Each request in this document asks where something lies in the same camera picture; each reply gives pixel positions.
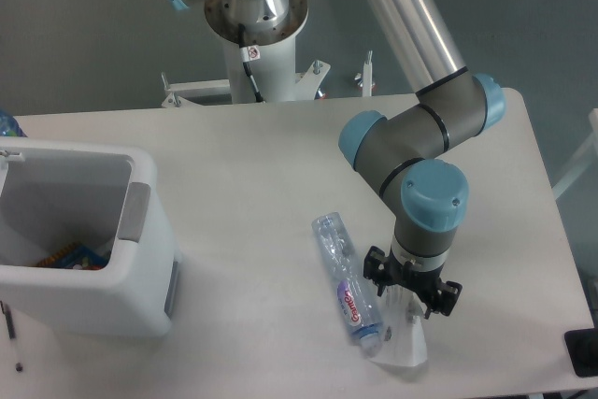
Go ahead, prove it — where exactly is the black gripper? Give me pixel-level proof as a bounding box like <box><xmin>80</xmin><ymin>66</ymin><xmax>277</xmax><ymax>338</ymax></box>
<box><xmin>363</xmin><ymin>246</ymin><xmax>463</xmax><ymax>320</ymax></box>

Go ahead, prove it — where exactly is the clear plastic water bottle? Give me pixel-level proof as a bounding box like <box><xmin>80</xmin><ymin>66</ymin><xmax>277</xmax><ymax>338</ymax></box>
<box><xmin>311</xmin><ymin>212</ymin><xmax>382</xmax><ymax>358</ymax></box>

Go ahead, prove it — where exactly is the white paper tissue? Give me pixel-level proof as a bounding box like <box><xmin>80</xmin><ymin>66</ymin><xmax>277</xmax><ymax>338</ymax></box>
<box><xmin>372</xmin><ymin>285</ymin><xmax>428</xmax><ymax>368</ymax></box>

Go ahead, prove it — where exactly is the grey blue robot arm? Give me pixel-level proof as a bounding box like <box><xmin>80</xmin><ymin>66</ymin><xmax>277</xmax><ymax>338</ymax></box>
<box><xmin>170</xmin><ymin>0</ymin><xmax>505</xmax><ymax>316</ymax></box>

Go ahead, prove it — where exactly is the colourful trash in bin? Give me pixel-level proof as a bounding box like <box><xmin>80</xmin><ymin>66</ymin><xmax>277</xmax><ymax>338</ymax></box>
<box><xmin>34</xmin><ymin>242</ymin><xmax>108</xmax><ymax>271</ymax></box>

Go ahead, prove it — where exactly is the white trash can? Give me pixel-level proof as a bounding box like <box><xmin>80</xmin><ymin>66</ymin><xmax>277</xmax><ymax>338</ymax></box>
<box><xmin>1</xmin><ymin>137</ymin><xmax>181</xmax><ymax>337</ymax></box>

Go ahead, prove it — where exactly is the black device at table edge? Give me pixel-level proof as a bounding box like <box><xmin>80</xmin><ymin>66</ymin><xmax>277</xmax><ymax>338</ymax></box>
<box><xmin>564</xmin><ymin>328</ymin><xmax>597</xmax><ymax>378</ymax></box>

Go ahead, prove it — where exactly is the black pen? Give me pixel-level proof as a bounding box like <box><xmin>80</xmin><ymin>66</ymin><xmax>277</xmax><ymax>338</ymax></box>
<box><xmin>1</xmin><ymin>302</ymin><xmax>23</xmax><ymax>373</ymax></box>

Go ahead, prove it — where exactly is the blue bottle at left edge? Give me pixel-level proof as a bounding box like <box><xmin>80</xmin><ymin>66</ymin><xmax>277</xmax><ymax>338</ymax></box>
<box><xmin>0</xmin><ymin>109</ymin><xmax>27</xmax><ymax>137</ymax></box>

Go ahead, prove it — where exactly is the white levelling foot bracket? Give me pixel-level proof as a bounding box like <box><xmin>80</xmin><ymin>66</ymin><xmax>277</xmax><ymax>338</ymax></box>
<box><xmin>354</xmin><ymin>50</ymin><xmax>377</xmax><ymax>97</ymax></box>

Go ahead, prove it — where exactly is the white frame at right edge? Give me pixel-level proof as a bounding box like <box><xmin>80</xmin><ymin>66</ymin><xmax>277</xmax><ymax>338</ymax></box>
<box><xmin>552</xmin><ymin>108</ymin><xmax>597</xmax><ymax>200</ymax></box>

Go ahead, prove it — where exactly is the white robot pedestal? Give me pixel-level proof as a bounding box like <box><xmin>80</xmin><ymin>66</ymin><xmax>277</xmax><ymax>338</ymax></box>
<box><xmin>162</xmin><ymin>0</ymin><xmax>331</xmax><ymax>107</ymax></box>

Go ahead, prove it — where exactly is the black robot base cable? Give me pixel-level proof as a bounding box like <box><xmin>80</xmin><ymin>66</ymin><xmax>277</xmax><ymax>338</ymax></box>
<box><xmin>236</xmin><ymin>22</ymin><xmax>266</xmax><ymax>104</ymax></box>

